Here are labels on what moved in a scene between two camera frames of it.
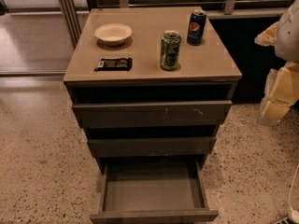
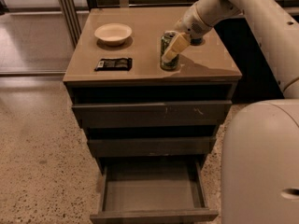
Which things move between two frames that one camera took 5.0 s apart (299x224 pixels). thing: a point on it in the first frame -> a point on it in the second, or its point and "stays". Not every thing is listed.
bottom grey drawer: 152,192 stays
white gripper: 288,36 -> 192,24
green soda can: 170,47 stays
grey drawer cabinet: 152,88 stays
